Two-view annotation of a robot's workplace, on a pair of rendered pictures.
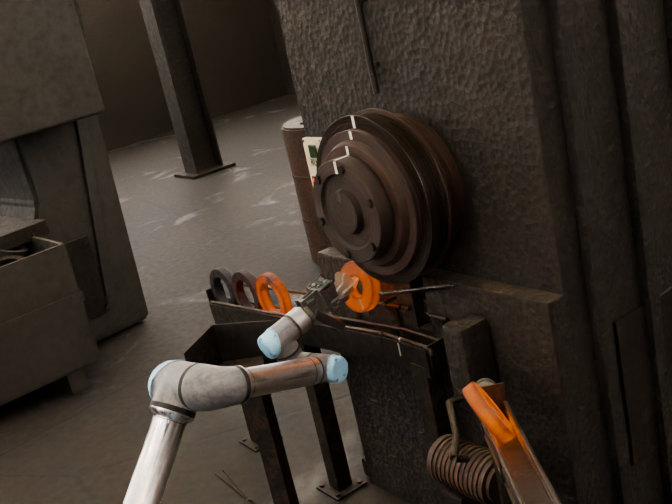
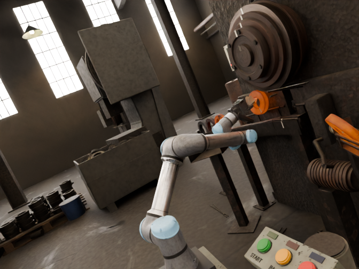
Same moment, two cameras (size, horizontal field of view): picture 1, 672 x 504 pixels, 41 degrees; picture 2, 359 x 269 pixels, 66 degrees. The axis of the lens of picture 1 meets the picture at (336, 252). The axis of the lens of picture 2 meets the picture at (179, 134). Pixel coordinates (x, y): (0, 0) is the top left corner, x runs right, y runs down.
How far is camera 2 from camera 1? 0.94 m
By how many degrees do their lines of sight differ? 16
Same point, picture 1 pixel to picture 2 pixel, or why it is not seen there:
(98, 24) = (168, 80)
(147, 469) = (161, 187)
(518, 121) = not seen: outside the picture
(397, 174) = (267, 23)
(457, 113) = not seen: outside the picture
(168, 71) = (188, 85)
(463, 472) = (331, 174)
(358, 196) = (249, 43)
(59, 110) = (144, 86)
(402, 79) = not seen: outside the picture
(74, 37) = (146, 60)
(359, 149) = (246, 20)
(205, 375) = (182, 137)
